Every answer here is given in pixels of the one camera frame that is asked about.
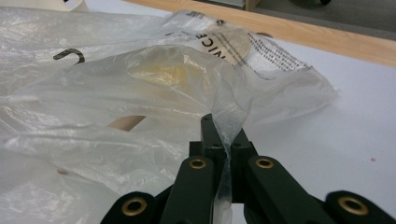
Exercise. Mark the white board sheet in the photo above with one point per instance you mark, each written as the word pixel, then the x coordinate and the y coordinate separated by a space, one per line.
pixel 327 140

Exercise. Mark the wooden table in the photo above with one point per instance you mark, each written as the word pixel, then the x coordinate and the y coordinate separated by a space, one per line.
pixel 311 35

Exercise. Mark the clear smiley plastic bag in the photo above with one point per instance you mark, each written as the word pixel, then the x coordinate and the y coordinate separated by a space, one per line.
pixel 77 93

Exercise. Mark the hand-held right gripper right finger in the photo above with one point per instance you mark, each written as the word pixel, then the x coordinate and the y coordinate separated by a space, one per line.
pixel 244 146

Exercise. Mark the wooden spoon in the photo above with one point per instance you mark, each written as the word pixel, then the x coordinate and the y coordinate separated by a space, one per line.
pixel 127 123

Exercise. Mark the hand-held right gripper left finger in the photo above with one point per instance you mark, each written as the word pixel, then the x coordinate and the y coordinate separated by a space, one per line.
pixel 209 140

